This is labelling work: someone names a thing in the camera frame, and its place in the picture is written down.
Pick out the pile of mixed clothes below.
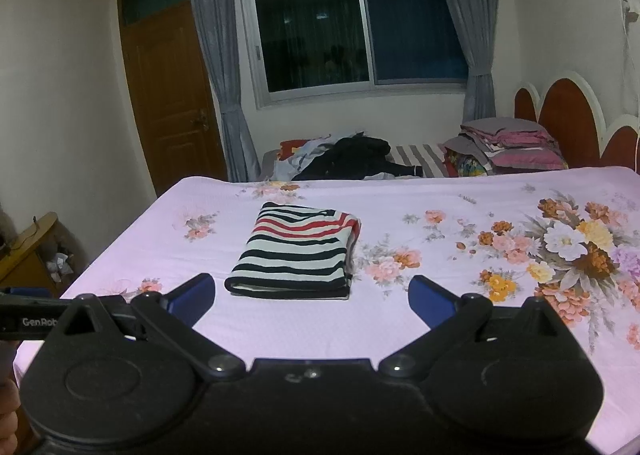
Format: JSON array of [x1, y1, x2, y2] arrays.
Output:
[[272, 137, 341, 180]]

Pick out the stack of folded pink bedding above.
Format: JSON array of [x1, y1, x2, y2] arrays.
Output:
[[442, 117, 570, 177]]

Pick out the striped knit sweater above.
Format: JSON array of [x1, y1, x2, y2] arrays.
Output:
[[224, 201, 362, 300]]

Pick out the grey curtain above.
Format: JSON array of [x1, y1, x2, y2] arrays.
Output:
[[182, 0, 261, 183], [424, 0, 501, 124]]

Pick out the red and white scalloped headboard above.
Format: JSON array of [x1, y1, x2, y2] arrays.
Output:
[[514, 71, 640, 170]]

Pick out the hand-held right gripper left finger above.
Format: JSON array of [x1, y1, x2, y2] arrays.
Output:
[[45, 273, 247, 382]]

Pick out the sliding glass window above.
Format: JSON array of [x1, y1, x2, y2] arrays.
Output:
[[235, 0, 473, 108]]

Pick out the person's left hand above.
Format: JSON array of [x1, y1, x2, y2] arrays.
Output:
[[0, 377, 23, 455]]

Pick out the wooden door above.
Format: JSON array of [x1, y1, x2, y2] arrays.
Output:
[[117, 0, 228, 198]]

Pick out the pink floral bed sheet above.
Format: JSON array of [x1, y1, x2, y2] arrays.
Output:
[[12, 166, 640, 455]]

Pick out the crumpled white paper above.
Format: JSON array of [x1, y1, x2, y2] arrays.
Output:
[[46, 251, 76, 286]]

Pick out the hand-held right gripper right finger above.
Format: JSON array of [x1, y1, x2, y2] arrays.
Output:
[[377, 275, 586, 381]]

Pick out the dark garment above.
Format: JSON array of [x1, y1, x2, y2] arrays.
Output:
[[292, 135, 423, 182]]

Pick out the wooden side table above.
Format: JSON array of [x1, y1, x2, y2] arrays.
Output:
[[0, 211, 63, 298]]

